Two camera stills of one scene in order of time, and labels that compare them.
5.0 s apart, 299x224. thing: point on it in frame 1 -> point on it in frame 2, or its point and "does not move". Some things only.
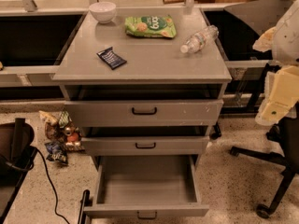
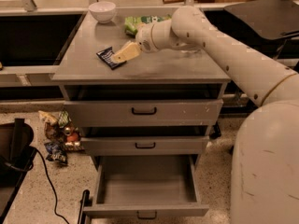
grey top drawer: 143,113 does not move
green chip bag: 150,25 does not move
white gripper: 287,36 -> 144,37
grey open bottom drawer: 146,186 does not move
